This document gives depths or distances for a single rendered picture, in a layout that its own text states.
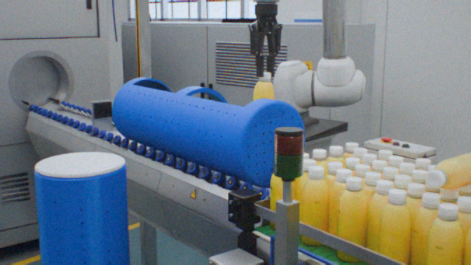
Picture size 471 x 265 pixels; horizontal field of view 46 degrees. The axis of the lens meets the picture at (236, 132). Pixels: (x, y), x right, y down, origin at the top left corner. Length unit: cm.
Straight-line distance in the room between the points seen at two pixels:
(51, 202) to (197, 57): 260
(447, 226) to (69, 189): 105
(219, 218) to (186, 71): 256
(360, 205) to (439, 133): 318
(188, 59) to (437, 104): 194
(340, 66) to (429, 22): 222
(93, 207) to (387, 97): 332
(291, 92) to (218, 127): 68
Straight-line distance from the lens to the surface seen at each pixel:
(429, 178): 130
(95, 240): 177
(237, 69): 387
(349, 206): 137
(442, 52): 444
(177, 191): 203
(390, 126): 469
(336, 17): 233
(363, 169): 148
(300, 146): 116
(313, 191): 144
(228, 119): 174
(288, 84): 237
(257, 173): 173
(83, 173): 170
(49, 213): 177
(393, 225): 130
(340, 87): 234
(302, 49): 351
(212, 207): 186
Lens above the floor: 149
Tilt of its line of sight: 12 degrees down
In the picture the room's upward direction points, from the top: straight up
